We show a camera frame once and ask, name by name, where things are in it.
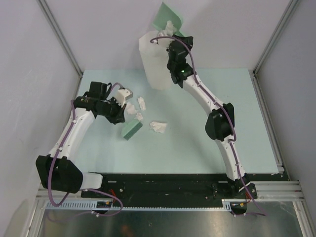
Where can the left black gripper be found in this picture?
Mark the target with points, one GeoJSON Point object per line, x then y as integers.
{"type": "Point", "coordinates": [119, 116]}

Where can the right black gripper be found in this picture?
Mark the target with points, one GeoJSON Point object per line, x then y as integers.
{"type": "Point", "coordinates": [188, 40]}

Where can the green hand brush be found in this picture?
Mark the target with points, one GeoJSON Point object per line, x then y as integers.
{"type": "Point", "coordinates": [131, 128]}

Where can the green plastic dustpan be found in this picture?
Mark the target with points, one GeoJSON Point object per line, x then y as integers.
{"type": "Point", "coordinates": [166, 13]}

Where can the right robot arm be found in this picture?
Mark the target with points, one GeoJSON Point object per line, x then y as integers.
{"type": "Point", "coordinates": [220, 124]}

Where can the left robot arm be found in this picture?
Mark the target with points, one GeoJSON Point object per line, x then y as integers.
{"type": "Point", "coordinates": [57, 170]}

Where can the crumpled paper scrap upper left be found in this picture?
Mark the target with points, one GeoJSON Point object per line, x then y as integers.
{"type": "Point", "coordinates": [130, 109]}

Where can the crumpled paper scrap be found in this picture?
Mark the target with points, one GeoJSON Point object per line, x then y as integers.
{"type": "Point", "coordinates": [158, 127]}
{"type": "Point", "coordinates": [130, 109]}
{"type": "Point", "coordinates": [142, 104]}
{"type": "Point", "coordinates": [169, 30]}
{"type": "Point", "coordinates": [139, 116]}

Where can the crumpled paper scrap far left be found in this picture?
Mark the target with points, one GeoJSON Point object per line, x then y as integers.
{"type": "Point", "coordinates": [169, 30]}

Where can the white faceted waste bin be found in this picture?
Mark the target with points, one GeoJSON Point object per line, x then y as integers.
{"type": "Point", "coordinates": [155, 59]}

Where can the crumpled paper scrap lower left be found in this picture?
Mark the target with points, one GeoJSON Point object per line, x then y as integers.
{"type": "Point", "coordinates": [139, 116]}

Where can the crumpled paper scrap middle left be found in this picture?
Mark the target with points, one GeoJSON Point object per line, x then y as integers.
{"type": "Point", "coordinates": [142, 104]}

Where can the crumpled paper scrap front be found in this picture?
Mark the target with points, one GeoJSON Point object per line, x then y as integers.
{"type": "Point", "coordinates": [158, 127]}

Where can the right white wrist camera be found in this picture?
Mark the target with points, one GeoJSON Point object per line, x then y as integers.
{"type": "Point", "coordinates": [162, 41]}

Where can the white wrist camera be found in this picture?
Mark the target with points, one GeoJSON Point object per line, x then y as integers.
{"type": "Point", "coordinates": [162, 41]}
{"type": "Point", "coordinates": [122, 95]}

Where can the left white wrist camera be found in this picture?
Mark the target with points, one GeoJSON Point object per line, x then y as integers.
{"type": "Point", "coordinates": [122, 95]}

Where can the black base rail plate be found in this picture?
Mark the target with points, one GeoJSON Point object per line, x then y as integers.
{"type": "Point", "coordinates": [167, 190]}

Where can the left aluminium frame post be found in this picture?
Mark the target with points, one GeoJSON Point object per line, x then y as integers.
{"type": "Point", "coordinates": [59, 35]}

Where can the aluminium frame post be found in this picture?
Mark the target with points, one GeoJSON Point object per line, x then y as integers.
{"type": "Point", "coordinates": [59, 35]}
{"type": "Point", "coordinates": [283, 22]}

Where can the right aluminium frame post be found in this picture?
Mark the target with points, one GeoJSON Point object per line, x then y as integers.
{"type": "Point", "coordinates": [283, 22]}

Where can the grey slotted cable duct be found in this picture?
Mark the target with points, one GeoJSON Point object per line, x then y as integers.
{"type": "Point", "coordinates": [103, 205]}

